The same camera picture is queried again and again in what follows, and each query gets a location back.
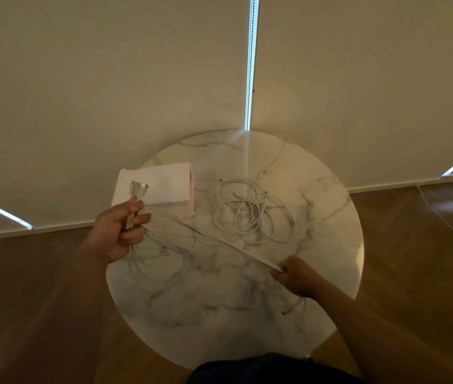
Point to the person's right hand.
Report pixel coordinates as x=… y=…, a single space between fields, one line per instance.
x=300 y=277

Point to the person's left hand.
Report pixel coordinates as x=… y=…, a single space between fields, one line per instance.
x=110 y=235

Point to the white pink box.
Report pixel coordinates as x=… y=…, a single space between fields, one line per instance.
x=166 y=179

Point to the person's left forearm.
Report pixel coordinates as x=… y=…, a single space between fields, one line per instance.
x=58 y=323

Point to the person's right forearm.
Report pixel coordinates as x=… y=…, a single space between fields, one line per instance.
x=382 y=343

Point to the round marble table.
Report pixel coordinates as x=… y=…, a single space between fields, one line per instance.
x=218 y=315

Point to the black shorts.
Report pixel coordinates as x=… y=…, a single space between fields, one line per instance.
x=270 y=371

